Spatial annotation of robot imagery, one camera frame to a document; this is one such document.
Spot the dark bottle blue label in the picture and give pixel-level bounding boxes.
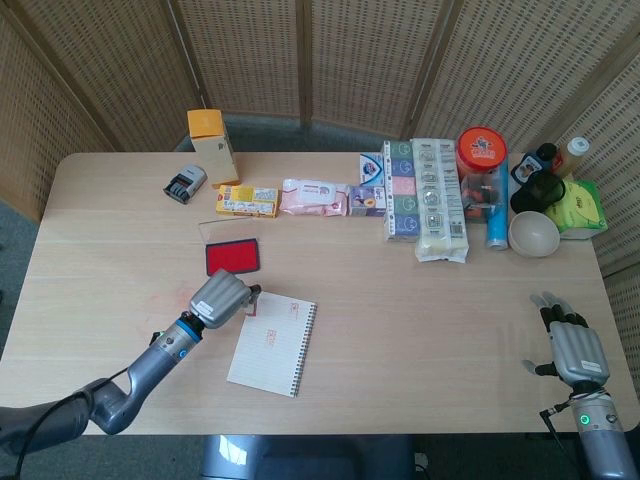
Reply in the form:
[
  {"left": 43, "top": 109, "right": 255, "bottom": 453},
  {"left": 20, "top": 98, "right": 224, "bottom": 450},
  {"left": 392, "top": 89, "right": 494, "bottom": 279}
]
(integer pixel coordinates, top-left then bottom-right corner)
[{"left": 514, "top": 142, "right": 559, "bottom": 182}]

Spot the wicker folding screen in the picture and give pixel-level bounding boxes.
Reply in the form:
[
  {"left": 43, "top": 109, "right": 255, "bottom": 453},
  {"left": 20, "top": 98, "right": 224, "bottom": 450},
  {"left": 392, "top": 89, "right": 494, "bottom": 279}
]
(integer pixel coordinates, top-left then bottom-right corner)
[{"left": 0, "top": 0, "right": 640, "bottom": 301}]

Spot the multicolour pocket tissue pack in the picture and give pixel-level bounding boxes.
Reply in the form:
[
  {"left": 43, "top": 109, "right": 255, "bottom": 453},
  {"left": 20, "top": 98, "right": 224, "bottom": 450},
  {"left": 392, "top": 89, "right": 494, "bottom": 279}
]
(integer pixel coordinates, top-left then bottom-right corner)
[{"left": 381, "top": 139, "right": 419, "bottom": 244}]

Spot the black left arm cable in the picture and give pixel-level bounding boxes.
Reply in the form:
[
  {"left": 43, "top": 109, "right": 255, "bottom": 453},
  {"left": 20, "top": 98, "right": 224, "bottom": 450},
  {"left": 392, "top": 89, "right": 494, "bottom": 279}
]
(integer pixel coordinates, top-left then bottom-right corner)
[{"left": 13, "top": 367, "right": 132, "bottom": 480}]

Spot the small purple box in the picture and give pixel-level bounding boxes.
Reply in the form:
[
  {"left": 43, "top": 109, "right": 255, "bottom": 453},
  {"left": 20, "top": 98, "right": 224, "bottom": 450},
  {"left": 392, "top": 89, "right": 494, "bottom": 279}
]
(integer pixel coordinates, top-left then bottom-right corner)
[{"left": 347, "top": 185, "right": 386, "bottom": 218}]

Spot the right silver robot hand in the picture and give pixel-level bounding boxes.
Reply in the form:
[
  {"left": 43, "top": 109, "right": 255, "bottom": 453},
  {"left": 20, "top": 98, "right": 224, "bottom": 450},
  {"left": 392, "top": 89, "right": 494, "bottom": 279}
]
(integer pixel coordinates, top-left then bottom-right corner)
[{"left": 522, "top": 292, "right": 612, "bottom": 392}]

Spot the white spiral notebook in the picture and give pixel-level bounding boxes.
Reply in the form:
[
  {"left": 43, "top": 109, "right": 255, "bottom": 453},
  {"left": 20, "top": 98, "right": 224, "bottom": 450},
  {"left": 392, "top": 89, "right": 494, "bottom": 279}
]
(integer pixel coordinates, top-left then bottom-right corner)
[{"left": 226, "top": 291, "right": 319, "bottom": 399}]

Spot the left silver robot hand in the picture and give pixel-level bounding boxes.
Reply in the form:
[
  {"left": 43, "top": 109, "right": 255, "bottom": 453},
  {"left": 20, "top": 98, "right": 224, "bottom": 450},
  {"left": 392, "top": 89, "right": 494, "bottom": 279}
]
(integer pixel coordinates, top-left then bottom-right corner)
[{"left": 187, "top": 268, "right": 262, "bottom": 330}]

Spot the dark robot base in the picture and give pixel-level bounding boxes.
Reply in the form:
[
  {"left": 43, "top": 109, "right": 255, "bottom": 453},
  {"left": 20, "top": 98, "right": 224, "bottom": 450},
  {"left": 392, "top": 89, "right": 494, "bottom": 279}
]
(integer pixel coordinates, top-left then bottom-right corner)
[{"left": 199, "top": 433, "right": 416, "bottom": 480}]

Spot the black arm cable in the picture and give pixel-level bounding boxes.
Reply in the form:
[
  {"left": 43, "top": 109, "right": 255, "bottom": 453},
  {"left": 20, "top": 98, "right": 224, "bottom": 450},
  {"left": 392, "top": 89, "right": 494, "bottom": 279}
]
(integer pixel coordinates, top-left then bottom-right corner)
[
  {"left": 538, "top": 393, "right": 601, "bottom": 480},
  {"left": 13, "top": 367, "right": 132, "bottom": 480}
]

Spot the pale yellow wrapped pack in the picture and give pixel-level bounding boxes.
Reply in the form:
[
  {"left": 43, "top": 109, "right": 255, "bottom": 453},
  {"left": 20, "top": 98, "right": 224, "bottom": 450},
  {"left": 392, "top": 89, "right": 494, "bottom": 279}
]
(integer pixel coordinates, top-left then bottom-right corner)
[{"left": 410, "top": 137, "right": 471, "bottom": 265}]

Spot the flat yellow printed box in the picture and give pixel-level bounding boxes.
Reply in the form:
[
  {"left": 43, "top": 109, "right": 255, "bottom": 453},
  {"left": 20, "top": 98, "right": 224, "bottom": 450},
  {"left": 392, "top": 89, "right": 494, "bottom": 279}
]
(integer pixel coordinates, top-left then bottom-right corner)
[{"left": 215, "top": 184, "right": 280, "bottom": 220}]

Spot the black dark green cup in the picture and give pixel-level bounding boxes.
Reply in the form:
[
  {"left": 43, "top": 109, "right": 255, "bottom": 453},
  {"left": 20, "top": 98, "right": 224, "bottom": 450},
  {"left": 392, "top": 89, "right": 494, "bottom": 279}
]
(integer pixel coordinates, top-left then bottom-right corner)
[{"left": 509, "top": 171, "right": 567, "bottom": 215}]

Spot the pink wet wipes pack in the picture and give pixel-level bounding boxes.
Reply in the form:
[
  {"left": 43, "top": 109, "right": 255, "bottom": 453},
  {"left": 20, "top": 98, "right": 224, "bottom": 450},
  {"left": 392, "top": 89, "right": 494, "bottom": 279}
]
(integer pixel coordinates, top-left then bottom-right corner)
[{"left": 278, "top": 178, "right": 350, "bottom": 218}]

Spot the green tissue pack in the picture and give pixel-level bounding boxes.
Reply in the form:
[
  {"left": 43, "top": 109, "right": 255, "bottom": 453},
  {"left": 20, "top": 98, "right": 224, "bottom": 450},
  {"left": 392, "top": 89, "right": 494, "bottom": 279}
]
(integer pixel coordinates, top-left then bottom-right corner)
[{"left": 544, "top": 178, "right": 609, "bottom": 241}]

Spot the white blue shield box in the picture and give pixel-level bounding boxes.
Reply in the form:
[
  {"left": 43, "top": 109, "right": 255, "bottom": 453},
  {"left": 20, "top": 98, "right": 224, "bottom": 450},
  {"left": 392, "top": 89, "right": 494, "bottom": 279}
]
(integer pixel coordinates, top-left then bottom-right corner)
[{"left": 357, "top": 151, "right": 386, "bottom": 188}]

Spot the red ink pad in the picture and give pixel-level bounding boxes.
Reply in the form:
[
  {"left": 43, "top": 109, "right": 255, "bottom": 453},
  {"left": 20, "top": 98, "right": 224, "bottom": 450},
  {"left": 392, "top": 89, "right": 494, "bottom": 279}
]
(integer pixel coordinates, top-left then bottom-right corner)
[{"left": 197, "top": 216, "right": 261, "bottom": 277}]

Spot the beige bowl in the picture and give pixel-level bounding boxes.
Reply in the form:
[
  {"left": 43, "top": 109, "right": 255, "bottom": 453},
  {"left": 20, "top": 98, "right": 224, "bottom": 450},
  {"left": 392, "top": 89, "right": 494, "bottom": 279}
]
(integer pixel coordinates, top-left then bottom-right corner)
[{"left": 508, "top": 210, "right": 561, "bottom": 259}]

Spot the grey self-inking date stamper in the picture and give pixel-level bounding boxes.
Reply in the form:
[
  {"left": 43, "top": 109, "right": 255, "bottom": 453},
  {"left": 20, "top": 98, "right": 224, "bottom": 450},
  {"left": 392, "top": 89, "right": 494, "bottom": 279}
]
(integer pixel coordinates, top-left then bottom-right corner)
[{"left": 162, "top": 164, "right": 208, "bottom": 206}]

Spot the blue cylindrical tube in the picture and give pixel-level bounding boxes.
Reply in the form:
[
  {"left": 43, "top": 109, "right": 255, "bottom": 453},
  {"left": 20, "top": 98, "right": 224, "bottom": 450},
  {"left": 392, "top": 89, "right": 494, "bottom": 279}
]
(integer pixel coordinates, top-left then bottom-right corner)
[{"left": 485, "top": 162, "right": 511, "bottom": 251}]

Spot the yellow bottle white cap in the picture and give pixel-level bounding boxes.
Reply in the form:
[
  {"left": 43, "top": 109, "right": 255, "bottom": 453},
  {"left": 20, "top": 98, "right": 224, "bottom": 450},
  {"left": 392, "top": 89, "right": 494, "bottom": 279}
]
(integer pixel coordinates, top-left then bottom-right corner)
[{"left": 551, "top": 136, "right": 591, "bottom": 180}]

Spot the tall yellow carton box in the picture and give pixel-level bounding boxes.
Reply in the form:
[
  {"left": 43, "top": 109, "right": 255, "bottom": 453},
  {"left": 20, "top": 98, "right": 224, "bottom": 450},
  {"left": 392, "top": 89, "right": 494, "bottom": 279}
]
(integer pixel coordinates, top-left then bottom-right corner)
[{"left": 186, "top": 108, "right": 241, "bottom": 190}]

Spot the clear jar orange lid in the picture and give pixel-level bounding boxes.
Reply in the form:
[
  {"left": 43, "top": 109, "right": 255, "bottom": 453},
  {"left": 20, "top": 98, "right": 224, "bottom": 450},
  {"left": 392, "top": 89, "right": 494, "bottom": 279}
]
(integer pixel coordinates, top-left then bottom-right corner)
[{"left": 454, "top": 125, "right": 509, "bottom": 224}]

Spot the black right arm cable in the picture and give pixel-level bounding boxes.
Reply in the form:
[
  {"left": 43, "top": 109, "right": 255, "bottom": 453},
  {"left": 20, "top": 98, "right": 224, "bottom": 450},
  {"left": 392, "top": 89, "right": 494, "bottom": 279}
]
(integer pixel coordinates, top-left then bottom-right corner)
[{"left": 538, "top": 393, "right": 601, "bottom": 480}]

